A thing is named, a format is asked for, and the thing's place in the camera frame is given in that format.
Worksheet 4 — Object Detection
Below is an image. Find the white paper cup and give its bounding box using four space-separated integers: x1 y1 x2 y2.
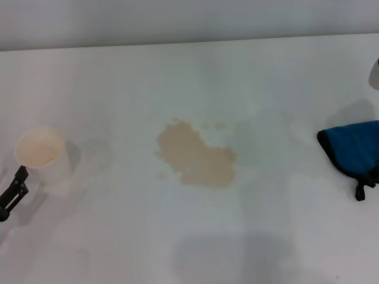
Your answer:
14 126 72 195

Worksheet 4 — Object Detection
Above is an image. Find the blue rag with black trim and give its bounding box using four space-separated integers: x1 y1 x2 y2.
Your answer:
316 120 379 202

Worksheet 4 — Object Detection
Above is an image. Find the brown water stain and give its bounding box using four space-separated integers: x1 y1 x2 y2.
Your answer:
153 117 239 188

